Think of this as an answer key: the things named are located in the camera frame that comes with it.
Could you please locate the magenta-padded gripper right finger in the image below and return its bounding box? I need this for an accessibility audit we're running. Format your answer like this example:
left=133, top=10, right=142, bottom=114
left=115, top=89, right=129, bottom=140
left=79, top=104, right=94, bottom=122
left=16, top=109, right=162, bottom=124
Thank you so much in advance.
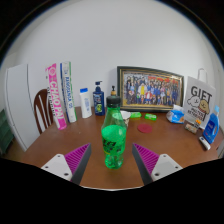
left=131, top=142, right=184, bottom=186

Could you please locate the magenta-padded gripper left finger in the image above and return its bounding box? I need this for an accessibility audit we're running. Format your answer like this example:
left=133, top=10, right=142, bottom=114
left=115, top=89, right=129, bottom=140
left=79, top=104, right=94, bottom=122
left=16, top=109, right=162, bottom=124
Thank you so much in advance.
left=40, top=142, right=93, bottom=186

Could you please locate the green plastic drink bottle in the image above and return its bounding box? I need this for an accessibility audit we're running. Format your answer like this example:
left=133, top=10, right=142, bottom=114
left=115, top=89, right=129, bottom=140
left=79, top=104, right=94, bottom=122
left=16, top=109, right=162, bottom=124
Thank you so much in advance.
left=100, top=95, right=128, bottom=170

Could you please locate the flat round red coaster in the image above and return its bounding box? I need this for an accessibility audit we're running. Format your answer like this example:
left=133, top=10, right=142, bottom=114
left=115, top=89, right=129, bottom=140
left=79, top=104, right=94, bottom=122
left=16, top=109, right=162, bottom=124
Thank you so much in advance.
left=137, top=123, right=153, bottom=134

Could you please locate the small green packet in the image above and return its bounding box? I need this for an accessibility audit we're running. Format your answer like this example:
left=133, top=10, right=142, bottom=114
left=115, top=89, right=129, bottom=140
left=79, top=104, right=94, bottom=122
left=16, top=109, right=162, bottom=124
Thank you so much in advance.
left=129, top=111, right=142, bottom=119
left=144, top=113, right=158, bottom=121

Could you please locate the white patterned cup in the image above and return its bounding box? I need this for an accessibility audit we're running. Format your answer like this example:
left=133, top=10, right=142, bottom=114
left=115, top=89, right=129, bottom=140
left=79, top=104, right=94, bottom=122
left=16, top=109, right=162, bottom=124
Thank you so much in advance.
left=120, top=110, right=132, bottom=128

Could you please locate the blue tissue pack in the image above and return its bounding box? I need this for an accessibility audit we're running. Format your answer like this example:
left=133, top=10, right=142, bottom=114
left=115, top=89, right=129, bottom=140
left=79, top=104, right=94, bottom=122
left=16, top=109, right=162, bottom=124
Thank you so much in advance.
left=166, top=104, right=185, bottom=125

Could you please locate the small brown snack box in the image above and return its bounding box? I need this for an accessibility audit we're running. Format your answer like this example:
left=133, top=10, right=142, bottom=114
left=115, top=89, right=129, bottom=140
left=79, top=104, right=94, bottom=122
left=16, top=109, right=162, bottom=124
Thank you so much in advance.
left=184, top=119, right=202, bottom=135

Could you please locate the small white remote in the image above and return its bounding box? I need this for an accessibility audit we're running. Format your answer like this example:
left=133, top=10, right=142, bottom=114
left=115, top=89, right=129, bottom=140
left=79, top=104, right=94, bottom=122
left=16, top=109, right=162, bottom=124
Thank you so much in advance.
left=198, top=135, right=212, bottom=151

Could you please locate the white bottle with blue cap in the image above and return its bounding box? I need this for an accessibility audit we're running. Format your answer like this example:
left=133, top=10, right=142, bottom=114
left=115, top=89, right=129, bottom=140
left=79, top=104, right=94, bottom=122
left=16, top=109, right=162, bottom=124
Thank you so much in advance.
left=79, top=87, right=93, bottom=119

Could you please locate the brown wooden chair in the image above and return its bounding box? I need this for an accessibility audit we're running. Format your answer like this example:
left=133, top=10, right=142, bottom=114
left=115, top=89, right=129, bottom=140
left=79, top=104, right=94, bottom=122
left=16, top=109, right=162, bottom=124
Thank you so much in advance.
left=33, top=88, right=54, bottom=135

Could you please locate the dark blue pump bottle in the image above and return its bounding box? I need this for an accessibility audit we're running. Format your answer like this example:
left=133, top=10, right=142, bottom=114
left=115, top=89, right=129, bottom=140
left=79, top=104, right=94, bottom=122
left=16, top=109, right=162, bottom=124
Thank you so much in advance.
left=92, top=80, right=106, bottom=117

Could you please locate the pink cardboard tube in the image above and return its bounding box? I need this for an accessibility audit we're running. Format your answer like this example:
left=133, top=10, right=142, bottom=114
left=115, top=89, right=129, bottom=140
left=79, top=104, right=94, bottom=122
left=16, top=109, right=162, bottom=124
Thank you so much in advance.
left=45, top=63, right=68, bottom=131

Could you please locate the white and green cardboard tube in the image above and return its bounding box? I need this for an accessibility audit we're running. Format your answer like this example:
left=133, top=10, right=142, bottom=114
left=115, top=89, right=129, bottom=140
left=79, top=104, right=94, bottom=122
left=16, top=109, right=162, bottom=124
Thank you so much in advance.
left=59, top=61, right=78, bottom=124

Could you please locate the blue detergent bottle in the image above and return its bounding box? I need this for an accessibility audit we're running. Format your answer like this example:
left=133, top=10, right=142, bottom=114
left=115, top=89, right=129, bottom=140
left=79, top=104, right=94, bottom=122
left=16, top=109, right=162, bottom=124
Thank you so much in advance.
left=202, top=105, right=221, bottom=145

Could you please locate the dark green crate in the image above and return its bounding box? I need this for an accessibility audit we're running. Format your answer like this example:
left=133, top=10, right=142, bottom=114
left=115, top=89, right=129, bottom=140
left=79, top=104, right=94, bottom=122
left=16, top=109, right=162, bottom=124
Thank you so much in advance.
left=0, top=109, right=15, bottom=156

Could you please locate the framed group photo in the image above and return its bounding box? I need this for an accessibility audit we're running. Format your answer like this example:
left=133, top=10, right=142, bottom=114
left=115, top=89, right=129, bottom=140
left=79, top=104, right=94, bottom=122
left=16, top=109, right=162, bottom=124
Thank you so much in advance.
left=116, top=65, right=185, bottom=113

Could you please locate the white cabinet panel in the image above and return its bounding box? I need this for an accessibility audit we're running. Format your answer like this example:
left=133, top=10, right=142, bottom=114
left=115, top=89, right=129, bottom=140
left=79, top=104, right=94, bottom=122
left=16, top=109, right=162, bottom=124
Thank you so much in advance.
left=3, top=63, right=41, bottom=152

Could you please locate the yellow-labelled dark pump bottle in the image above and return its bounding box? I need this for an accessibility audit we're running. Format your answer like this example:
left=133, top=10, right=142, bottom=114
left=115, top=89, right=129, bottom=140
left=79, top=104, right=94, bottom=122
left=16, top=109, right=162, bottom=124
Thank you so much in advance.
left=110, top=85, right=118, bottom=98

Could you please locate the white paper gift bag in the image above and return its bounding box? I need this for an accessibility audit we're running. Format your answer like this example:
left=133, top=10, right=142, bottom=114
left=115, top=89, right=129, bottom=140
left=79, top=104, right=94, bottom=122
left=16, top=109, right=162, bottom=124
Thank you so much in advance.
left=182, top=68, right=217, bottom=130

